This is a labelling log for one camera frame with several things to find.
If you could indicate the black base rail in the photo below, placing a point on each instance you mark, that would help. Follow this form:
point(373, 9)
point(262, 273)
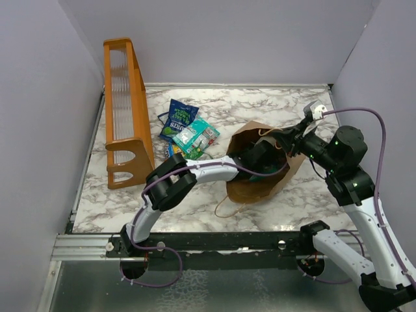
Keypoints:
point(286, 250)

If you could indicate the orange wooden rack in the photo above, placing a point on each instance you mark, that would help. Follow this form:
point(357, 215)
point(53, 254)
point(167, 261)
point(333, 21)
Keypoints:
point(129, 144)

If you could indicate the brown paper bag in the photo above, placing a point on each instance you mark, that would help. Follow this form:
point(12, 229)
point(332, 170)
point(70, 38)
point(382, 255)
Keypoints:
point(260, 191)

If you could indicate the blue Burts crisps packet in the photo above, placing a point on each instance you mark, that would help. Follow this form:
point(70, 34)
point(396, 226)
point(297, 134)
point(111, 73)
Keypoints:
point(181, 115)

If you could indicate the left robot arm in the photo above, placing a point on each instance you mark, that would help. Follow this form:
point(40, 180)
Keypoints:
point(170, 183)

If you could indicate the dark blue snack packet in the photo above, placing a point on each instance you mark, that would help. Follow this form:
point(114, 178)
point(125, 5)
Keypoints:
point(164, 117)

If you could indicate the yellow M&M's packet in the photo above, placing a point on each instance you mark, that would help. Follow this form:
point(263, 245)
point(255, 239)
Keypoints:
point(177, 149)

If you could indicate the small blue candy bar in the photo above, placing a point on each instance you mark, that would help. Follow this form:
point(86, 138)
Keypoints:
point(169, 150)

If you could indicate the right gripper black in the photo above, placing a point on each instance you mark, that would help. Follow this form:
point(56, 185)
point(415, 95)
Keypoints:
point(291, 139)

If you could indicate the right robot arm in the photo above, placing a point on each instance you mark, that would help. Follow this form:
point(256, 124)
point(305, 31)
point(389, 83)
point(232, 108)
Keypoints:
point(382, 282)

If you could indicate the green yellow snack packet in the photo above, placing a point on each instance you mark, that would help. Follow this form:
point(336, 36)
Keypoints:
point(196, 153)

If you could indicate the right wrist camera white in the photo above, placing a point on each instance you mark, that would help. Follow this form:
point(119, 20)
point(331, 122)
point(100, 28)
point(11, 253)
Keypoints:
point(315, 110)

